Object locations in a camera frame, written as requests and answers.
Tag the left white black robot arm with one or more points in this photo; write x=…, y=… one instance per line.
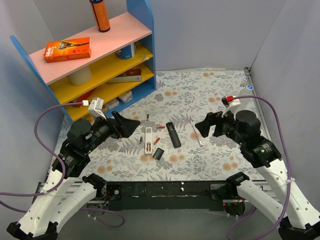
x=49, y=212

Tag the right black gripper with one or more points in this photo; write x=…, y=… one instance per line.
x=217, y=125

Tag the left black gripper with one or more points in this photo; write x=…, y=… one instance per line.
x=114, y=126

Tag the small screwdriver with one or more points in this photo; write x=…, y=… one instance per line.
x=197, y=136

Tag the floral table mat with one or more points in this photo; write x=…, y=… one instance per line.
x=183, y=98

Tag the clear plastic bottle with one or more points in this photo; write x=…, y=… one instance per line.
x=244, y=102

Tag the blue pink yellow shelf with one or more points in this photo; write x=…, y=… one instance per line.
x=136, y=25

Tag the blue white can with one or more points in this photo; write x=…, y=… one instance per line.
x=127, y=52

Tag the black remote control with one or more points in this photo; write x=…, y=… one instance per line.
x=173, y=135

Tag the red box lower shelf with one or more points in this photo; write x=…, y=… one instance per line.
x=82, y=97

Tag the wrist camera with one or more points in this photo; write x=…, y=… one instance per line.
x=231, y=105
x=95, y=107

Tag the orange yellow AAA battery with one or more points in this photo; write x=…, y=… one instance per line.
x=156, y=141

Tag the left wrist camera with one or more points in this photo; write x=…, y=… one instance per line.
x=95, y=107

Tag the red white flat box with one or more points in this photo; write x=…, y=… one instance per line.
x=131, y=75

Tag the black battery cover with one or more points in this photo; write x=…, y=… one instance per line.
x=158, y=153

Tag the orange razor box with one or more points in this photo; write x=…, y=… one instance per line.
x=67, y=50

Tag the orange cylindrical bottle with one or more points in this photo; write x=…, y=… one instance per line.
x=100, y=14

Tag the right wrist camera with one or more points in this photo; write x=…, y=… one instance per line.
x=231, y=105

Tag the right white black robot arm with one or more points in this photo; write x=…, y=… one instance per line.
x=301, y=221

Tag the small white box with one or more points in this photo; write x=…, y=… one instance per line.
x=125, y=97

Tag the white paper roll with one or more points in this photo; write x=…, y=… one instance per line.
x=80, y=77

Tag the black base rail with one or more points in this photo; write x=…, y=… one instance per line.
x=172, y=195

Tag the white remote control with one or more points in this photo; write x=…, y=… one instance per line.
x=148, y=141

